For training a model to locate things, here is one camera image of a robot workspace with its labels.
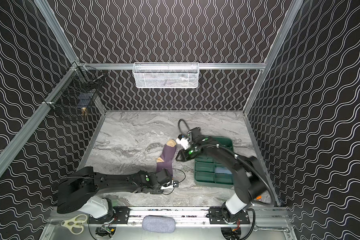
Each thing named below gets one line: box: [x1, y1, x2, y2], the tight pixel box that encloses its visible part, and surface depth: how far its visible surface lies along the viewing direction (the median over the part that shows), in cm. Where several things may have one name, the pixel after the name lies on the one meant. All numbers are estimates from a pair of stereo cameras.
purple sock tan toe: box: [156, 139, 177, 179], surface depth 96 cm
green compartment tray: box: [194, 136, 234, 188], surface depth 86 cm
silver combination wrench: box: [253, 225, 290, 233], surface depth 72 cm
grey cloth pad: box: [142, 215, 176, 234], surface depth 72 cm
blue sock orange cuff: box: [215, 167, 233, 175], surface depth 87 cm
